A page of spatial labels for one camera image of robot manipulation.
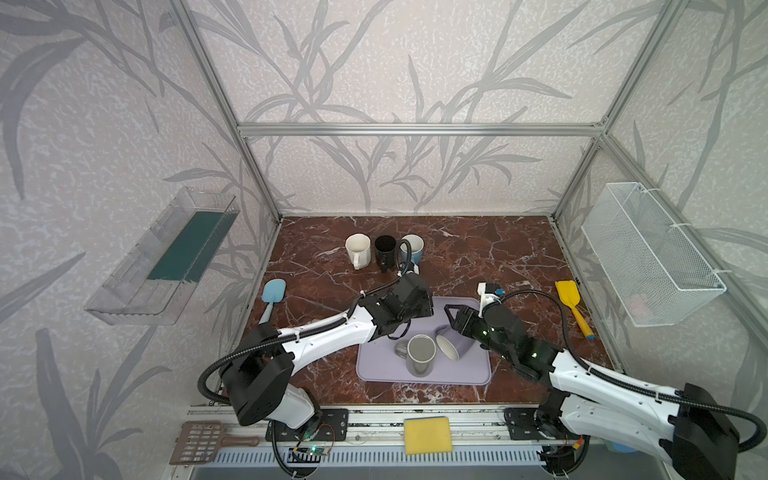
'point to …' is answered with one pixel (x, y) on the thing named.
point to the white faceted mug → (358, 247)
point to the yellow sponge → (431, 434)
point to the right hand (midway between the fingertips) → (449, 300)
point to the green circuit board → (305, 455)
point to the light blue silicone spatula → (274, 291)
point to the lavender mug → (453, 341)
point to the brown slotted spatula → (200, 441)
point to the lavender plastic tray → (377, 362)
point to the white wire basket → (655, 277)
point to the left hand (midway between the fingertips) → (436, 293)
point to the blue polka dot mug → (417, 248)
